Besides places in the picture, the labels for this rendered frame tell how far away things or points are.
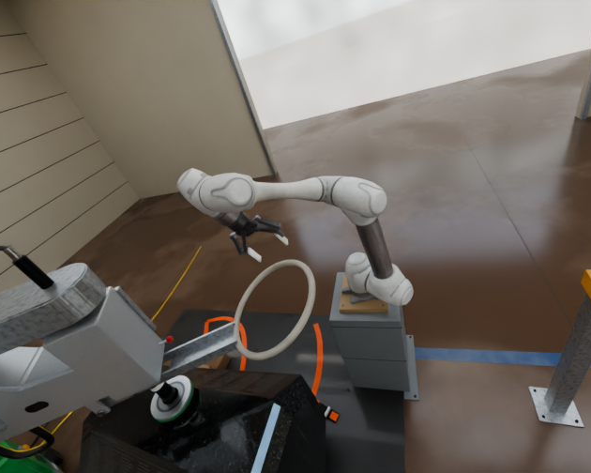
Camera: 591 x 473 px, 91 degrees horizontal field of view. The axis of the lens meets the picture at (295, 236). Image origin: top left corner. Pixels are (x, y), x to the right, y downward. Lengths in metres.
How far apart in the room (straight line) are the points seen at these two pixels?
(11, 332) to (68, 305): 0.19
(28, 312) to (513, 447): 2.40
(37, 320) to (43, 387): 0.35
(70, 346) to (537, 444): 2.36
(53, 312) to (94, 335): 0.15
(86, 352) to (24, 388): 0.29
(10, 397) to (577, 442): 2.69
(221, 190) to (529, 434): 2.18
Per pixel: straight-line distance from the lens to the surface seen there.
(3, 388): 1.62
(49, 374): 1.54
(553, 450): 2.42
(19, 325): 1.33
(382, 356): 2.04
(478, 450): 2.33
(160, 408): 1.79
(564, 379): 2.18
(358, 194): 1.12
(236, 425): 1.59
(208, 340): 1.56
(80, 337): 1.33
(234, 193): 0.78
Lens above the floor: 2.20
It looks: 34 degrees down
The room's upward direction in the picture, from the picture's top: 20 degrees counter-clockwise
